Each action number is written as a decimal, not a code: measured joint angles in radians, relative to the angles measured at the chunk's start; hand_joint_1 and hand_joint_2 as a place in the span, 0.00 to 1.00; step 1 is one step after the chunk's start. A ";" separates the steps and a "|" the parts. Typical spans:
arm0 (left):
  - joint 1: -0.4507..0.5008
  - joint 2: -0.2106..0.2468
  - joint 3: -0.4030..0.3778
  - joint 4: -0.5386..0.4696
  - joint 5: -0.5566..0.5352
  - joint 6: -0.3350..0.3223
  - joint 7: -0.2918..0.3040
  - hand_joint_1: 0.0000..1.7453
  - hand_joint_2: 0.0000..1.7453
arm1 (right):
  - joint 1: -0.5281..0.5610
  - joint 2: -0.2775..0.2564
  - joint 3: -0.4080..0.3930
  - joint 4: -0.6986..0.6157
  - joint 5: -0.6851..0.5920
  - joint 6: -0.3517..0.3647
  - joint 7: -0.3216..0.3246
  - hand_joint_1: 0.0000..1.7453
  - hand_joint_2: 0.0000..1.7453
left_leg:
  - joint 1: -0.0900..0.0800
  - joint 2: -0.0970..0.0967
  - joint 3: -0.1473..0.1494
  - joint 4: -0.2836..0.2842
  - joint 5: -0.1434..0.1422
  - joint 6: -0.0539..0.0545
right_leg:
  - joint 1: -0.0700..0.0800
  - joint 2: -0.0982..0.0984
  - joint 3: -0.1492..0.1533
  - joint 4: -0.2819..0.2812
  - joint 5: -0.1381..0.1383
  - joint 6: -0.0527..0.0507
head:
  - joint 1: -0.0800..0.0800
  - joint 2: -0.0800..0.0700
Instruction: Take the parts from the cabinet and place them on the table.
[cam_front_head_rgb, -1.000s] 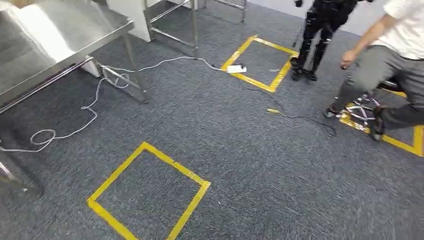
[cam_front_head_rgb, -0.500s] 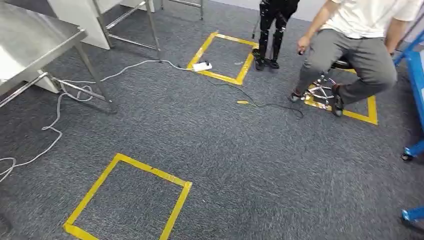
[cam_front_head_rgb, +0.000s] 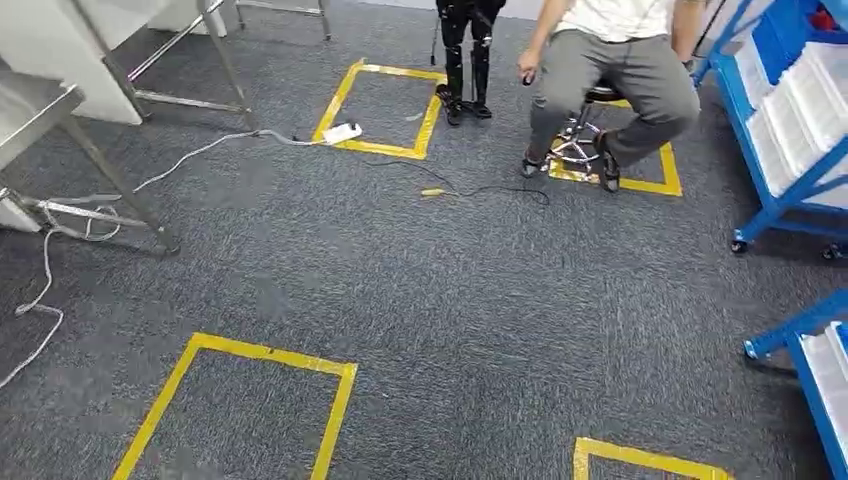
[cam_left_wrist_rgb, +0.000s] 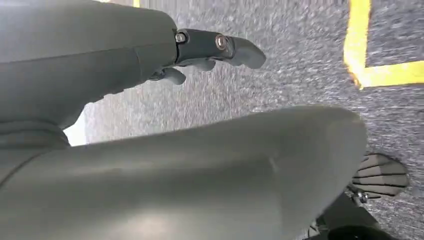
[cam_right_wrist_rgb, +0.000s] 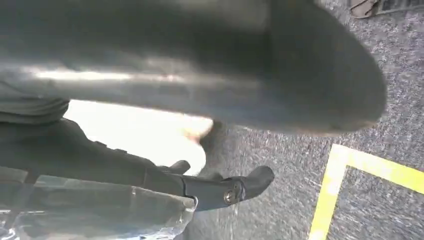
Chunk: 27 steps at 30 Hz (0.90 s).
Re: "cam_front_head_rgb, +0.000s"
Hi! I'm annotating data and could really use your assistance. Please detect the yellow floor tape square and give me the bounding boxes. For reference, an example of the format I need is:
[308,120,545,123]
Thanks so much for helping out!
[111,332,359,480]
[311,58,448,162]
[548,97,684,198]
[572,437,733,480]

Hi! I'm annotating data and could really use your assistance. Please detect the white power strip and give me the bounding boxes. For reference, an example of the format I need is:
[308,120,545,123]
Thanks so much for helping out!
[322,121,364,146]

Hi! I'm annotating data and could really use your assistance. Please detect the black humanoid robot legs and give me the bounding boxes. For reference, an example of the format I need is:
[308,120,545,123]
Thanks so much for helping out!
[430,0,508,127]

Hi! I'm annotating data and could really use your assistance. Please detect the chrome stool with black seat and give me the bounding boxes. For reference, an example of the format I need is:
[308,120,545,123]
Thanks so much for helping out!
[546,82,621,175]

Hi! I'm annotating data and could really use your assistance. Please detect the stainless steel table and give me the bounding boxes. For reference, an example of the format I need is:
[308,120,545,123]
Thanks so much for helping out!
[0,66,181,256]
[235,0,333,42]
[69,0,256,130]

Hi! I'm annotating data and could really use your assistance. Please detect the person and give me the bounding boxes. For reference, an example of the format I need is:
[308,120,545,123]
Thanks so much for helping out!
[516,0,707,195]

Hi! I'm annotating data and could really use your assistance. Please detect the white partition panel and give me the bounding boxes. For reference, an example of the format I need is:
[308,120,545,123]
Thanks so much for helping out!
[146,0,229,39]
[0,0,170,127]

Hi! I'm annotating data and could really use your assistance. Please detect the blue metal shelf rack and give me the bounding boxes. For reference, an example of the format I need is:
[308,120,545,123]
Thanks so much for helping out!
[692,0,848,261]
[743,289,848,480]

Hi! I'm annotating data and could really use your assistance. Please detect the white plastic bin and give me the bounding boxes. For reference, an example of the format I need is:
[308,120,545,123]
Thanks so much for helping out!
[733,36,773,111]
[799,321,848,452]
[745,40,848,200]

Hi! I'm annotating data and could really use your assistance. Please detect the blue plastic bin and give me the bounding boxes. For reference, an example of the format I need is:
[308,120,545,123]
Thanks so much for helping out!
[751,9,800,86]

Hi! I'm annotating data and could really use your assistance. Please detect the small red object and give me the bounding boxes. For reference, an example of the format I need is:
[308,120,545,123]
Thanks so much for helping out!
[809,5,843,31]

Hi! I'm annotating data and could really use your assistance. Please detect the black floor cable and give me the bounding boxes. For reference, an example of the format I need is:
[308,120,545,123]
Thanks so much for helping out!
[360,158,551,207]

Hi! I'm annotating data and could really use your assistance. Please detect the white power cable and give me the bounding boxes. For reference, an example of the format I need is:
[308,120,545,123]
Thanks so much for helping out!
[0,129,326,392]

